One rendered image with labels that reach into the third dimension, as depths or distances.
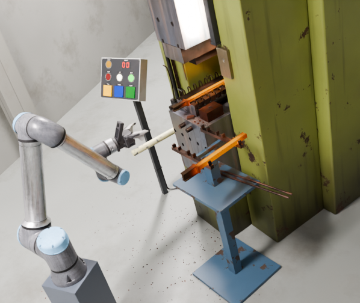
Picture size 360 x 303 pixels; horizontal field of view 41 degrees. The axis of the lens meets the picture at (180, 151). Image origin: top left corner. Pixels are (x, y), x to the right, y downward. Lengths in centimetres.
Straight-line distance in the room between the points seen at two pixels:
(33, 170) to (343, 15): 181
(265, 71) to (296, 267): 125
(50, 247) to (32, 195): 28
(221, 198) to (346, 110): 100
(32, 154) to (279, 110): 135
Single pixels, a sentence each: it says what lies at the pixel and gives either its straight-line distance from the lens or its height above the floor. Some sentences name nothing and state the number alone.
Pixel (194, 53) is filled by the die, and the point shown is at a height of 130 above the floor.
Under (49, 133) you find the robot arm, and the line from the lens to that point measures 232.
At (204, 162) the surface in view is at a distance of 236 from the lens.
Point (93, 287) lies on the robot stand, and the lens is 266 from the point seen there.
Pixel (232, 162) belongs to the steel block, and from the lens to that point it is 305.
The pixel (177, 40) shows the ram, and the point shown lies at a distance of 274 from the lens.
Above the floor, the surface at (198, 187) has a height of 73.
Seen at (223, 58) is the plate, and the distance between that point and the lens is 266.
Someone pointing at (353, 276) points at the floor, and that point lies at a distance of 309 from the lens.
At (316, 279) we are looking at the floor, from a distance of 307.
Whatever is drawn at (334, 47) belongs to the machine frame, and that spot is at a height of 120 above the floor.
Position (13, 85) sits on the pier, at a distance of 499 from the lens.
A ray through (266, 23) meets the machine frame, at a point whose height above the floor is 147.
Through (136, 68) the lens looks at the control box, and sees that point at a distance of 322.
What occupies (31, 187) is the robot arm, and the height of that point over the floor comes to 108.
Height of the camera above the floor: 236
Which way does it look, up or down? 33 degrees down
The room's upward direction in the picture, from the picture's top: 15 degrees counter-clockwise
